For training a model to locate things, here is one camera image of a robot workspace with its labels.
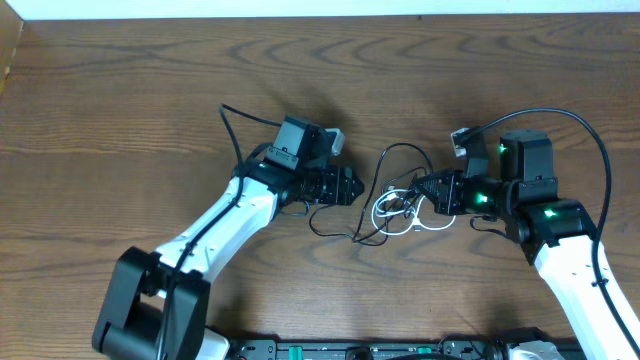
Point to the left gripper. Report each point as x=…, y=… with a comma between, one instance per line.
x=343, y=185

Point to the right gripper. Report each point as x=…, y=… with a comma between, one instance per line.
x=445, y=192

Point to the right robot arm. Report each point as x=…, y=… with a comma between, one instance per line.
x=557, y=236

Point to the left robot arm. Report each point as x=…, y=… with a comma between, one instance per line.
x=157, y=302

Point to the cardboard box edge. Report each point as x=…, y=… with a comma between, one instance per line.
x=11, y=26

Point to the black mounting rail base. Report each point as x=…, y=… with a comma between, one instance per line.
x=526, y=343

